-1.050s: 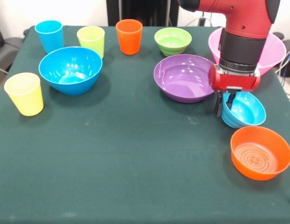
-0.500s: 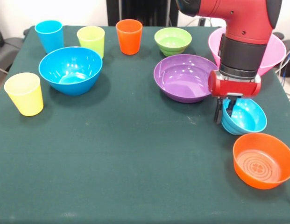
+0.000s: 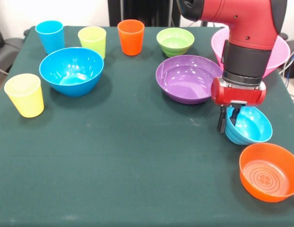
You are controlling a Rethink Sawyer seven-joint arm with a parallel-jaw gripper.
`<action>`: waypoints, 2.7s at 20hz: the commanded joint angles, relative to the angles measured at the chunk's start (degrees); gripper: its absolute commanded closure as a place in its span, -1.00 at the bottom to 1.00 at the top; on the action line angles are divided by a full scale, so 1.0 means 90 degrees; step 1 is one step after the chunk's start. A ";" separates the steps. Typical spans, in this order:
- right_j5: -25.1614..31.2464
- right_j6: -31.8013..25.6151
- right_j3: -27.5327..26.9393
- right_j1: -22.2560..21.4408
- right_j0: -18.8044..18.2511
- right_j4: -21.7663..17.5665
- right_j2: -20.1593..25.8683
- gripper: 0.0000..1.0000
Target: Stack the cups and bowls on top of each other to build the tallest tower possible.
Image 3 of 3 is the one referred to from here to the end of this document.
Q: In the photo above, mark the purple plastic bowl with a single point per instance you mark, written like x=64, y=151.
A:
x=184, y=80

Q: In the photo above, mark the large blue plastic bowl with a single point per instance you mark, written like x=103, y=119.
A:
x=71, y=71

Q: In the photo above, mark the black chair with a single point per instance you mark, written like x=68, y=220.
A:
x=7, y=52

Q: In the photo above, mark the lime green plastic cup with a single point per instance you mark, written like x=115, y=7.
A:
x=92, y=40

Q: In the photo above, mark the small green plastic bowl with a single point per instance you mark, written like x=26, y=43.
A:
x=175, y=42

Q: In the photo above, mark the large pink plastic bowl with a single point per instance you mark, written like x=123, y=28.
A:
x=280, y=52

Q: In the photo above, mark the orange plastic cup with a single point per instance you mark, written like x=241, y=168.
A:
x=130, y=40

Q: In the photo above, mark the yellow plastic cup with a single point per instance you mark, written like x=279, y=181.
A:
x=26, y=99

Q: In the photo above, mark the blue plastic cup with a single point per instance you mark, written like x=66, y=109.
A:
x=52, y=37

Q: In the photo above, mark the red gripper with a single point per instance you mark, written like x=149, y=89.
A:
x=239, y=95

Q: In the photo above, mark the orange plastic bowl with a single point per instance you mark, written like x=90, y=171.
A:
x=267, y=175

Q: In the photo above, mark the small blue plastic bowl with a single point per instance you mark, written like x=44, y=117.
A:
x=253, y=125

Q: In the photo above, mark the dark green tablecloth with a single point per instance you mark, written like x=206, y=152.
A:
x=127, y=142

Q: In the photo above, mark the black power plug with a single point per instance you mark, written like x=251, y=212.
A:
x=204, y=23

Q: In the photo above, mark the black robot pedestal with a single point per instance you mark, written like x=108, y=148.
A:
x=146, y=11

